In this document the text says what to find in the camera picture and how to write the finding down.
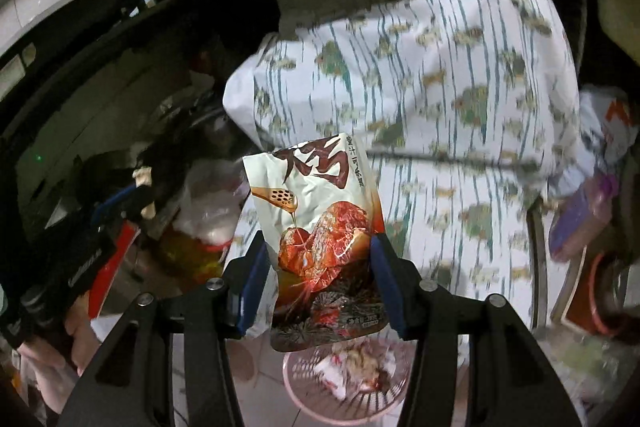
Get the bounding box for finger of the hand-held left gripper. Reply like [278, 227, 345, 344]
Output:
[90, 184, 156, 235]

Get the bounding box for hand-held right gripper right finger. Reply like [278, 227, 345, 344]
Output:
[369, 231, 583, 427]

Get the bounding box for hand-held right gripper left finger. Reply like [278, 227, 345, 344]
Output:
[57, 229, 281, 427]

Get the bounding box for beige food scrap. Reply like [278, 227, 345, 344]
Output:
[132, 167, 156, 220]

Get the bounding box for meat snack pouch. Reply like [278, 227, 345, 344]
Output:
[242, 133, 391, 353]

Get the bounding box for pink plastic basket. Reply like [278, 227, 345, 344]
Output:
[282, 339, 418, 420]

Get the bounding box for person's left hand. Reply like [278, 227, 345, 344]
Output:
[20, 302, 106, 408]

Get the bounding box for yellow oil bottle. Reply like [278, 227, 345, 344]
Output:
[155, 227, 233, 290]

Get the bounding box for black gas stove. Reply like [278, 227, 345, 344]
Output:
[0, 0, 181, 108]

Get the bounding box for white animal print cloth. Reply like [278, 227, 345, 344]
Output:
[222, 0, 593, 343]

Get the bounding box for purple plastic bottle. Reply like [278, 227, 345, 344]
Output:
[547, 172, 621, 263]

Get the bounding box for red plastic basin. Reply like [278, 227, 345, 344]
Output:
[562, 252, 640, 348]

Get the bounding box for white orange plastic bag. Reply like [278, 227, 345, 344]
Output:
[550, 87, 640, 198]

